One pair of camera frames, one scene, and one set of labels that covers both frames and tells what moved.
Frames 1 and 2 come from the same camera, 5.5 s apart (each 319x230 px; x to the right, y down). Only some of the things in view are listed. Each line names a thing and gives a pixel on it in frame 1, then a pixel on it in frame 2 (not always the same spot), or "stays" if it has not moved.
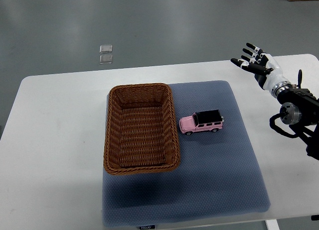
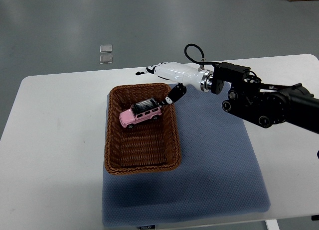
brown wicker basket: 141,134 stays
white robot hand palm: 275,80 -> 199,78
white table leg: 272,224 stays
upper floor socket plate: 105,49 stays
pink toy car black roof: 208,116 -> 146,109
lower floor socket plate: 105,58 stays
